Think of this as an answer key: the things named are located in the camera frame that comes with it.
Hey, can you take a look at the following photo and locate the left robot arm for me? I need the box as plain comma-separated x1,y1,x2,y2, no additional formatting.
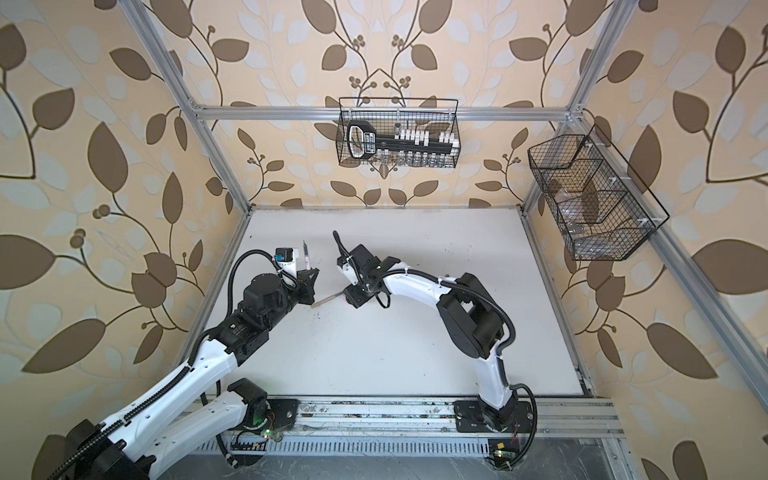
48,248,319,479

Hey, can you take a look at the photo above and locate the tan pen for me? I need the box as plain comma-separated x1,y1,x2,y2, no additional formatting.
311,291,344,308

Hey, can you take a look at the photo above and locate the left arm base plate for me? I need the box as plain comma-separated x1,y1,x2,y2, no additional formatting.
233,398,299,432

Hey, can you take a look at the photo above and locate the side wire basket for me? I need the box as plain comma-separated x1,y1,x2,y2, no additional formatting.
527,125,670,261

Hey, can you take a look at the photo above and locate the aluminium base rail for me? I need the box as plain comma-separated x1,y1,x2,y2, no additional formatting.
128,394,628,460

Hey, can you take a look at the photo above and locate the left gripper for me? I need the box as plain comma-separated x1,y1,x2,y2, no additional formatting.
260,265,317,334

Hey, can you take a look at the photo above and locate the aluminium frame back bar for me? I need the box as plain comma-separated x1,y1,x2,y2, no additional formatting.
191,105,571,122

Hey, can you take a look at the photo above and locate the black tool with sockets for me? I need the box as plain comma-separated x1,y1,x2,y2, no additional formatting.
341,120,461,162

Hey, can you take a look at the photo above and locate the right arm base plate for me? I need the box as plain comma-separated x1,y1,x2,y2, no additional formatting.
453,397,538,434

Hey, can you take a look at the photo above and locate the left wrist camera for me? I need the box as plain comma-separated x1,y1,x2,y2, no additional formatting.
274,247,300,277

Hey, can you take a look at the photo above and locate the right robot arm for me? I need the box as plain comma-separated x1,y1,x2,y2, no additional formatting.
333,232,538,433

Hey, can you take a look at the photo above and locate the back wire basket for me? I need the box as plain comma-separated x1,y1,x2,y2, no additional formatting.
335,95,462,169

